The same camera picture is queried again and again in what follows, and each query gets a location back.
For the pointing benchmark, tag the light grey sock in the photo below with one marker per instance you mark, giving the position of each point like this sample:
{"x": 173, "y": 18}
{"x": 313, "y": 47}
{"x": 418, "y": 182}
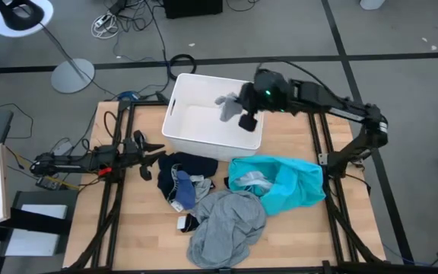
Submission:
{"x": 203, "y": 186}

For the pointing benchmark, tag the black and white sock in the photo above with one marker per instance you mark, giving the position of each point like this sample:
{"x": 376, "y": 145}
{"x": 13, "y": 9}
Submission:
{"x": 191, "y": 223}

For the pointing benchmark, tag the teal shirt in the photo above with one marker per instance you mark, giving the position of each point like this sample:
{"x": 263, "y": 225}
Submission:
{"x": 295, "y": 179}

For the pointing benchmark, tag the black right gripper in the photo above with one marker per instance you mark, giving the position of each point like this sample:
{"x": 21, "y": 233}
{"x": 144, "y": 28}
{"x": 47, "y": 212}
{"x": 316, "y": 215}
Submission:
{"x": 270, "y": 91}

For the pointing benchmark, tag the floor lamp with round base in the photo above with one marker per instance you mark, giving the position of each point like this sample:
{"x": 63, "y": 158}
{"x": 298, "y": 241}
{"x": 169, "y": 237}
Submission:
{"x": 72, "y": 76}

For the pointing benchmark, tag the black stand with white shelves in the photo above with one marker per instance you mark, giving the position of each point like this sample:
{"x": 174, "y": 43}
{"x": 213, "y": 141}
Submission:
{"x": 32, "y": 224}

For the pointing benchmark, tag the black aluminium table frame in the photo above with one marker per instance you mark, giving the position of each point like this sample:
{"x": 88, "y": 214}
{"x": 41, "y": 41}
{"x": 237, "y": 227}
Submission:
{"x": 146, "y": 103}

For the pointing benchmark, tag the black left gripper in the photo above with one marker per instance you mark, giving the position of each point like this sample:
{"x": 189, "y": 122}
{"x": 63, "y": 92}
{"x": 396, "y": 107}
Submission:
{"x": 133, "y": 152}

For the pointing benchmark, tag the blue sock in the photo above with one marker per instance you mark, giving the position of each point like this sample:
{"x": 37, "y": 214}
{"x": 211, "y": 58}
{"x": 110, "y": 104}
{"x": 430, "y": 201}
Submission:
{"x": 185, "y": 188}

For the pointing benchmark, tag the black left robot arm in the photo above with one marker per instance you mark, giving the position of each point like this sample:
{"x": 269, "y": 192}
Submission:
{"x": 70, "y": 163}

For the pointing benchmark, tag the navy blue garment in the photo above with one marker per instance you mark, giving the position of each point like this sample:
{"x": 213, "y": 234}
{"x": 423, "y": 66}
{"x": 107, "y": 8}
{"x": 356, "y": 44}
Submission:
{"x": 200, "y": 163}

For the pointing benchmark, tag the grey shirt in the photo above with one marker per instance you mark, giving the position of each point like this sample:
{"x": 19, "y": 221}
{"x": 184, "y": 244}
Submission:
{"x": 226, "y": 228}

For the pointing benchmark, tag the silver mounting bracket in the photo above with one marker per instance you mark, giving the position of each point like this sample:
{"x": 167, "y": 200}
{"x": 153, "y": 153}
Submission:
{"x": 322, "y": 159}

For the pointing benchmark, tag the black electronics box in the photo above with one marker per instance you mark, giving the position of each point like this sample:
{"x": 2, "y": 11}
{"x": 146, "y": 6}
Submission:
{"x": 49, "y": 183}

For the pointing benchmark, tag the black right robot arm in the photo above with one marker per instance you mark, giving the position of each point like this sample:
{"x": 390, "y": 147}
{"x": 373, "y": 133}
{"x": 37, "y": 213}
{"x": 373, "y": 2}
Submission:
{"x": 356, "y": 111}

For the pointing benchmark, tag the white object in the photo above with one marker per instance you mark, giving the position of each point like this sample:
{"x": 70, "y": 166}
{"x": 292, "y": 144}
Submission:
{"x": 372, "y": 3}

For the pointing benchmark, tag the dark grey sock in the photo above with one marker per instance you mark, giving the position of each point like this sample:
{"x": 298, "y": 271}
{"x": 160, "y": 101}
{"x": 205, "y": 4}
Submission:
{"x": 228, "y": 108}

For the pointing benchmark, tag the white plastic bin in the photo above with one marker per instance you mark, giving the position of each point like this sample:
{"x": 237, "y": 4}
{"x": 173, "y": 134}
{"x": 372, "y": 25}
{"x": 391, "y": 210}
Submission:
{"x": 192, "y": 127}

